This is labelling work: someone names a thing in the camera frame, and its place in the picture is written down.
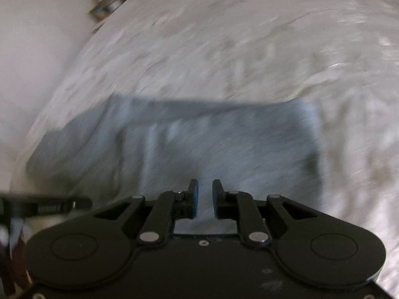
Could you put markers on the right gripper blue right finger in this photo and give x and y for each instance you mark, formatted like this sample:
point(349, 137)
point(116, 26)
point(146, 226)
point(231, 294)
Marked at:
point(242, 208)

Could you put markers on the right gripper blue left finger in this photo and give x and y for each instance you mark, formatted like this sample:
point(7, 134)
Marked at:
point(165, 211)

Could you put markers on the grey speckled sweatpants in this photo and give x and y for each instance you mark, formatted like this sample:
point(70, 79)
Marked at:
point(127, 146)

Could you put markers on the white floral bedspread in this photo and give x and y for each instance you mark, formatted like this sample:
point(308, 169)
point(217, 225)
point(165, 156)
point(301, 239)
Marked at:
point(341, 56)

